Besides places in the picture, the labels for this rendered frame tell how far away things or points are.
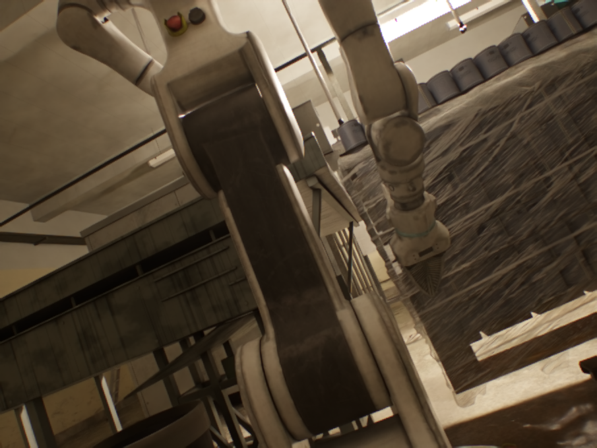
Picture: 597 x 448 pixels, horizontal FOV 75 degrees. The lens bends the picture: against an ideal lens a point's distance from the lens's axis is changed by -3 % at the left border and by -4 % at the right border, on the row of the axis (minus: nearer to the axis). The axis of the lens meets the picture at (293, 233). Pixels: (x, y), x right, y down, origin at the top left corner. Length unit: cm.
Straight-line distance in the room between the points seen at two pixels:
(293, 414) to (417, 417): 15
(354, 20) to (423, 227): 33
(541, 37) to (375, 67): 76
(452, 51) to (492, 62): 937
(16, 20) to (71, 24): 421
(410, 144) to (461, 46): 1008
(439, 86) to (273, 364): 88
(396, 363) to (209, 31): 62
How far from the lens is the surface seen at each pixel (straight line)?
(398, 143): 60
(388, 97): 58
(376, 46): 60
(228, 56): 74
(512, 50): 125
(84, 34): 102
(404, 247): 73
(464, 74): 120
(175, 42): 81
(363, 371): 53
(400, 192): 66
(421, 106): 116
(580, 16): 136
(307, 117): 380
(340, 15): 61
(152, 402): 473
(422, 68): 1036
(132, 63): 103
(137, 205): 460
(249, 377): 55
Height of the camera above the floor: 79
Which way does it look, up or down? 8 degrees up
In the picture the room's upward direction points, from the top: 23 degrees counter-clockwise
